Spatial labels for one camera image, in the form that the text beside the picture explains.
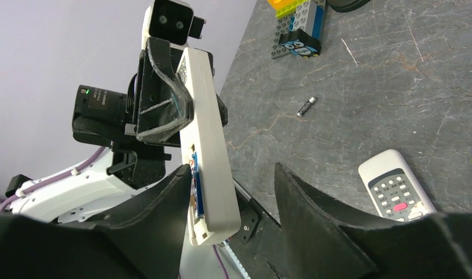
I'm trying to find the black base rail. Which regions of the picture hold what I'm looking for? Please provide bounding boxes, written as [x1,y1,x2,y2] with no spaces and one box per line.
[228,181,291,278]

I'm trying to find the long white remote control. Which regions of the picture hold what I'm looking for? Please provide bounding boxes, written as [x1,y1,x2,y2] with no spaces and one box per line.
[177,48,241,246]

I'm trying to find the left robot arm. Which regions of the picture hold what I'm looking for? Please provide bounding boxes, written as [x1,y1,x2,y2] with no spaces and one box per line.
[0,39,139,182]

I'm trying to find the blue battery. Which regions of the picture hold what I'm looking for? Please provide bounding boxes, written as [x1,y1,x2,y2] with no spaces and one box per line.
[192,152,205,219]

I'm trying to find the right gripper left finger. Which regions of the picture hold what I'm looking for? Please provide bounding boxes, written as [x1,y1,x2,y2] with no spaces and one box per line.
[0,165,191,278]

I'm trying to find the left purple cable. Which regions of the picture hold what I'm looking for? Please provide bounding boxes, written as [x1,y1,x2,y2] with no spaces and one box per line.
[0,145,108,213]

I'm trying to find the blue toy brick block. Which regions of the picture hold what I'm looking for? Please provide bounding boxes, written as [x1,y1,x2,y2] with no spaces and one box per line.
[270,1,327,60]

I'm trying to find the white grey remote control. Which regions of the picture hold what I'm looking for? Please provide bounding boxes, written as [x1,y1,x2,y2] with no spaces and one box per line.
[358,149,437,222]

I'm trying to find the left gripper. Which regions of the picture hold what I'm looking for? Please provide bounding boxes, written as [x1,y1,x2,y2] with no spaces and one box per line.
[106,37,228,189]

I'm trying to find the yellow toy brick tower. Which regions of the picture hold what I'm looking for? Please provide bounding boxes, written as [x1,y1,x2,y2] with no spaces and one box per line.
[267,0,306,19]

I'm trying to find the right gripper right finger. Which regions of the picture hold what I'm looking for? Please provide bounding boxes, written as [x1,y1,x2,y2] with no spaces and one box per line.
[274,163,472,278]

